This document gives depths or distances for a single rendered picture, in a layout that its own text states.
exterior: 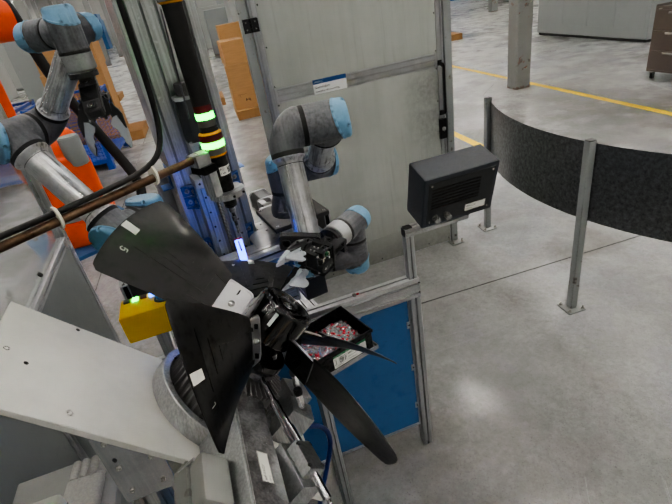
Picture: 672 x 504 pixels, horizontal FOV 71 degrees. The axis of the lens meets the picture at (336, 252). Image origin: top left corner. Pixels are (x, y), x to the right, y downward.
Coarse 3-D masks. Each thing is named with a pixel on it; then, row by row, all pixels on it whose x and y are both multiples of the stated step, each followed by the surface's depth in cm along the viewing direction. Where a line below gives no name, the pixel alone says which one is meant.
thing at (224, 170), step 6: (222, 156) 87; (216, 162) 87; (222, 162) 87; (222, 168) 88; (228, 168) 89; (222, 174) 88; (228, 174) 89; (222, 180) 89; (228, 180) 89; (222, 186) 89; (228, 186) 90; (228, 204) 92; (234, 204) 92
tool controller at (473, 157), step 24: (480, 144) 151; (432, 168) 144; (456, 168) 143; (480, 168) 144; (408, 192) 153; (432, 192) 143; (456, 192) 146; (480, 192) 150; (432, 216) 150; (456, 216) 154
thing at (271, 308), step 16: (272, 288) 98; (256, 304) 94; (272, 304) 91; (288, 320) 91; (304, 320) 95; (272, 336) 91; (288, 336) 92; (272, 352) 95; (256, 368) 92; (272, 368) 94
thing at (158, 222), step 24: (144, 216) 93; (168, 216) 97; (120, 240) 87; (144, 240) 90; (168, 240) 93; (192, 240) 96; (96, 264) 83; (120, 264) 85; (144, 264) 88; (168, 264) 91; (192, 264) 93; (216, 264) 96; (144, 288) 87; (168, 288) 89; (192, 288) 92; (216, 288) 94
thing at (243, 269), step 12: (228, 264) 124; (240, 264) 124; (252, 264) 125; (264, 264) 126; (240, 276) 118; (252, 276) 117; (264, 276) 117; (276, 276) 117; (252, 288) 111; (264, 288) 110
